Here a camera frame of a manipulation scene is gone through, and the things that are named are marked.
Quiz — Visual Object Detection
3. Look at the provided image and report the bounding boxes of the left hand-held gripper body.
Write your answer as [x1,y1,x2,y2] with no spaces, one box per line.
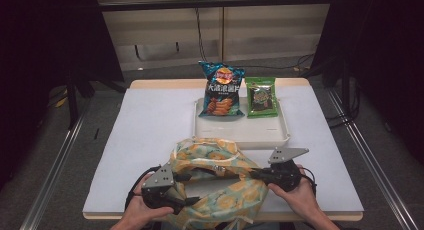
[141,161,188,215]

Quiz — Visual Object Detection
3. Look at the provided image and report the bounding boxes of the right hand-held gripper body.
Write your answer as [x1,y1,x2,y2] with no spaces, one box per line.
[251,147,310,193]

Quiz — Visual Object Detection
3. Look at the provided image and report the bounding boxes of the orange-print fabric bag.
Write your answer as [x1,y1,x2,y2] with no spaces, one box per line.
[163,137,270,230]

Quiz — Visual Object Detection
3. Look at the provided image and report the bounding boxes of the white plastic tray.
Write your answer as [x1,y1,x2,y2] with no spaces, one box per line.
[192,96,291,150]

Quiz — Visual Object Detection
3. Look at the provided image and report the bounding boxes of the green snack packet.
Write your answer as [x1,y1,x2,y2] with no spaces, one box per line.
[244,76,279,119]

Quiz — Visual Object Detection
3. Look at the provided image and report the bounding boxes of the blue chip bag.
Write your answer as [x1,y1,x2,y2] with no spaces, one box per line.
[198,60,246,118]

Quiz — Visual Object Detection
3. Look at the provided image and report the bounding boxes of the person's right hand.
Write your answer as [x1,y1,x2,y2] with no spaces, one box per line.
[267,164,323,221]

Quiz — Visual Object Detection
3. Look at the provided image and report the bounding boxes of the person's left hand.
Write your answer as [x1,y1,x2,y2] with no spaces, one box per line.
[124,173,175,230]

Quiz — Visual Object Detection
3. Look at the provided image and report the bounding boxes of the person's grey trousers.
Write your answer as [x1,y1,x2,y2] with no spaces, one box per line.
[246,222,278,230]

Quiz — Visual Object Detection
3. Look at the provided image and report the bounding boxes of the white table cover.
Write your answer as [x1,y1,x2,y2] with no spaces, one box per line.
[82,85,364,214]

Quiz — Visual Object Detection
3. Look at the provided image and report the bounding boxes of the light wooden table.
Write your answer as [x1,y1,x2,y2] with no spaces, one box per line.
[82,77,364,222]

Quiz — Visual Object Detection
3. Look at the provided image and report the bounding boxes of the black metal stand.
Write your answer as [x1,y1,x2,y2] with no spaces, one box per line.
[64,69,128,129]

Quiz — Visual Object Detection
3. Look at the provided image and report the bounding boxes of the black curtain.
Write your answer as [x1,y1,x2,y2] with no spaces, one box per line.
[0,0,125,191]
[311,0,424,164]

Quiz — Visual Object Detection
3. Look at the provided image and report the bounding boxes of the black horizontal bar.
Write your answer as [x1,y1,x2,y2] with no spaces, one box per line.
[98,0,334,13]

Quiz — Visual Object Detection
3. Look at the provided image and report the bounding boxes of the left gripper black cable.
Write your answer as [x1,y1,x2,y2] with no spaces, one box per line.
[124,165,163,211]

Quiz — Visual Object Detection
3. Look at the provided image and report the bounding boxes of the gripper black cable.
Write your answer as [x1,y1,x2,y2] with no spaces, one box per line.
[299,166,318,195]
[124,165,163,211]

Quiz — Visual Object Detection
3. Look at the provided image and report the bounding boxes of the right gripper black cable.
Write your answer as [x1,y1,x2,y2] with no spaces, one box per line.
[299,166,318,195]

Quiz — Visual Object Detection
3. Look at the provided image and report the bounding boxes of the black floor cables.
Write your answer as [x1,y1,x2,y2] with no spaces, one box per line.
[326,113,352,129]

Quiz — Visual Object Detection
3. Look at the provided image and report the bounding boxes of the aluminium floor rail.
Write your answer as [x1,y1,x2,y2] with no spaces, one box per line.
[328,88,418,230]
[19,106,91,230]

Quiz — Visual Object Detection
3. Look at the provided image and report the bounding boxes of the black wall cable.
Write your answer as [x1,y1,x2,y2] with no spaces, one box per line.
[194,7,316,78]

